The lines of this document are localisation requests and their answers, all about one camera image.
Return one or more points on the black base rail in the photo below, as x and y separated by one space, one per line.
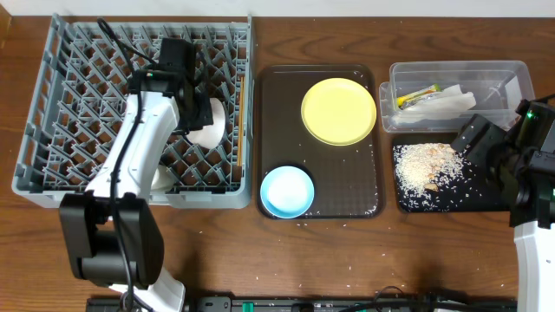
388 299

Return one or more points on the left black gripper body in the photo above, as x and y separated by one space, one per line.
201 116

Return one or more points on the green orange snack wrapper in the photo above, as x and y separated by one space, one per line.
428 90

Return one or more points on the grey plastic dishwasher rack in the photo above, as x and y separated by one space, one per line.
79 100

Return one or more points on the light blue bowl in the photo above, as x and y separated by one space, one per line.
287 192

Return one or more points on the black flat tray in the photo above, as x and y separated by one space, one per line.
451 195

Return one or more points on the clear plastic waste bin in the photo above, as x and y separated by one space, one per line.
498 88

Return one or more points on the white plastic cup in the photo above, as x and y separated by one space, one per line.
163 179

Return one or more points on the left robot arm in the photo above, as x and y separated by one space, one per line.
109 231

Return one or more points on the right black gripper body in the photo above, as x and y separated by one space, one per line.
510 159

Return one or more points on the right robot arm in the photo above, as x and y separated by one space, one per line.
532 213

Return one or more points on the white pink bowl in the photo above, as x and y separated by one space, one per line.
210 136

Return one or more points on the yellow round plate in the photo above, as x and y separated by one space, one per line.
338 111

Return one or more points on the dark brown serving tray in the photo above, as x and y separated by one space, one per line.
348 180

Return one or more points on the white crumpled napkin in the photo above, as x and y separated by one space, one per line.
447 104

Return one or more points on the pile of rice scraps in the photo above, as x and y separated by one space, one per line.
427 167

